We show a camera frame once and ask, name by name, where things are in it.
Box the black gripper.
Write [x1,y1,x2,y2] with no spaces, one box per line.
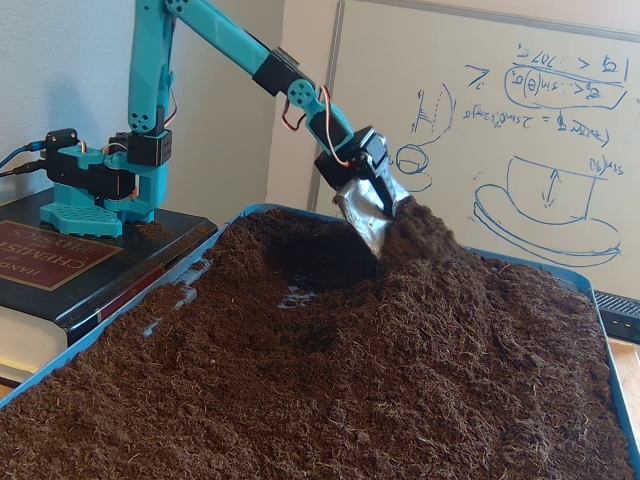
[313,127,415,262]

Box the brown soil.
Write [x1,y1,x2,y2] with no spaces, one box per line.
[0,194,634,480]

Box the whiteboard with blue drawings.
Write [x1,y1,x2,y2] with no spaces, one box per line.
[307,0,640,301]

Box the black chemistry physics handbook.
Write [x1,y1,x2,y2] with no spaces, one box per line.
[0,192,219,386]

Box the black grille device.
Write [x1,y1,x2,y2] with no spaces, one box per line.
[592,291,640,344]

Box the blue plastic tray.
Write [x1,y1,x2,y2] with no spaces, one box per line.
[0,202,640,480]

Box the black power cable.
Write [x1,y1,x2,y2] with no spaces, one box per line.
[0,160,50,178]

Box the blue usb cable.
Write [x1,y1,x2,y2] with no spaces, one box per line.
[0,141,50,169]

